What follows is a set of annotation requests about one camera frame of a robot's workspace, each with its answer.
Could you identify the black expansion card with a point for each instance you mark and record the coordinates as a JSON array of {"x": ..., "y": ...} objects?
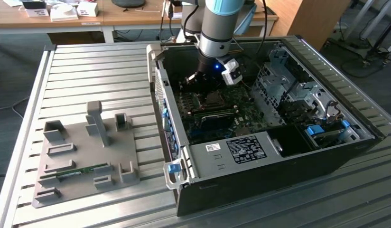
[{"x": 216, "y": 121}]

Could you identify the black floor equipment box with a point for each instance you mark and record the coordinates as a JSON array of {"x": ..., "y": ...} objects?
[{"x": 341, "y": 47}]

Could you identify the CPU socket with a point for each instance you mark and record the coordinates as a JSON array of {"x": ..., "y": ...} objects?
[{"x": 216, "y": 105}]

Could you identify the dark grey round object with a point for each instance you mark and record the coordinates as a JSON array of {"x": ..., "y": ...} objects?
[{"x": 129, "y": 2}]

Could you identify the wooden cabinet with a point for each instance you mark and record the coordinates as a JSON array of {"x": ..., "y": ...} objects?
[{"x": 309, "y": 21}]

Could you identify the blue card retention clip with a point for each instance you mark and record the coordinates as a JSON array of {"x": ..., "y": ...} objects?
[
  {"x": 165, "y": 112},
  {"x": 170, "y": 130}
]

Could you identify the green RAM stick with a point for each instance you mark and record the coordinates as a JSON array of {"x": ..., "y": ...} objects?
[{"x": 79, "y": 171}]

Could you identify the white box with round opening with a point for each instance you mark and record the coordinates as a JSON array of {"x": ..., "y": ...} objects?
[{"x": 64, "y": 15}]

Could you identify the blue plastic bracket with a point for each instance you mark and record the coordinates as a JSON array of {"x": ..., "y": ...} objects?
[{"x": 345, "y": 126}]

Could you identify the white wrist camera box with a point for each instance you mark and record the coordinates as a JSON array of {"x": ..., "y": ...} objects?
[{"x": 232, "y": 73}]

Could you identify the grey parts rack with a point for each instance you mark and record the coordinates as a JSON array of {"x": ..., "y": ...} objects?
[{"x": 81, "y": 147}]

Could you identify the blue disk carrier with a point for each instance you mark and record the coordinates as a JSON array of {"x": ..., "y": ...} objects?
[{"x": 314, "y": 131}]

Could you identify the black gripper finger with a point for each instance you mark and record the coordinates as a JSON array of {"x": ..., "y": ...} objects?
[
  {"x": 213, "y": 85},
  {"x": 192, "y": 84}
]

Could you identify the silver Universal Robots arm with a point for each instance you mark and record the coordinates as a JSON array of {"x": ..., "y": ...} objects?
[{"x": 214, "y": 45}]

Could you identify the wooden office desk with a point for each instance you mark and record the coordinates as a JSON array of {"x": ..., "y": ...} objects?
[
  {"x": 134, "y": 16},
  {"x": 12, "y": 20}
]

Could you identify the grey power supply unit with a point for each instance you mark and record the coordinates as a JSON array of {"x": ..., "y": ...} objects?
[{"x": 208, "y": 161}]

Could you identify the metal drive cage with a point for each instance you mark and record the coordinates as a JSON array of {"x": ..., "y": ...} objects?
[{"x": 272, "y": 83}]

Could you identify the blue plastic latch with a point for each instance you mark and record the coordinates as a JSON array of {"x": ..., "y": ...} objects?
[{"x": 173, "y": 168}]

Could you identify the black open PC case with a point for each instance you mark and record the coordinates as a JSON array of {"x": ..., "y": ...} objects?
[{"x": 277, "y": 180}]

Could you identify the small white printed box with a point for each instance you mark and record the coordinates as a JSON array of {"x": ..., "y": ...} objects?
[
  {"x": 37, "y": 13},
  {"x": 88, "y": 10}
]

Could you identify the green motherboard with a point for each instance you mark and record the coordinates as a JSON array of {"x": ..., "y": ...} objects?
[{"x": 246, "y": 114}]

